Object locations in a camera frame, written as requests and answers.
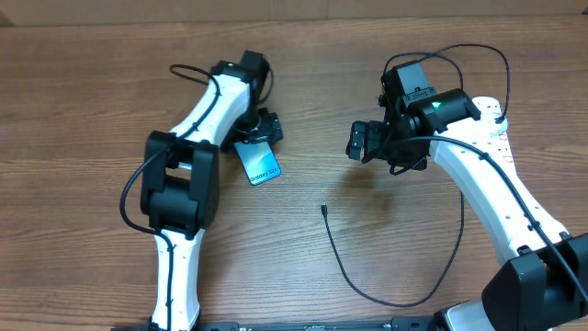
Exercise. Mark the white power extension strip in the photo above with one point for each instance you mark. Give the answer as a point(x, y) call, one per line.
point(501, 150)

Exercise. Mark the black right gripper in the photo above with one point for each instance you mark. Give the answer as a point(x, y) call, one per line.
point(374, 133)

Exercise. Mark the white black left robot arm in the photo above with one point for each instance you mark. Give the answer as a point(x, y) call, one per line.
point(174, 194)

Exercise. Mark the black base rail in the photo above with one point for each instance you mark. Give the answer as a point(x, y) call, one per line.
point(321, 325)

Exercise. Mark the white charger plug adapter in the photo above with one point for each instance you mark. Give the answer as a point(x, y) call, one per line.
point(496, 125)

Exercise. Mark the blue Samsung Galaxy smartphone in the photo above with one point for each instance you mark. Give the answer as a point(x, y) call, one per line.
point(259, 162)

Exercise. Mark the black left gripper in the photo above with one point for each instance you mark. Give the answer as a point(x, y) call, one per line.
point(266, 129)

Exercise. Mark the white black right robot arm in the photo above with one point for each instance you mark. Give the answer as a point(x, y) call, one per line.
point(542, 279)

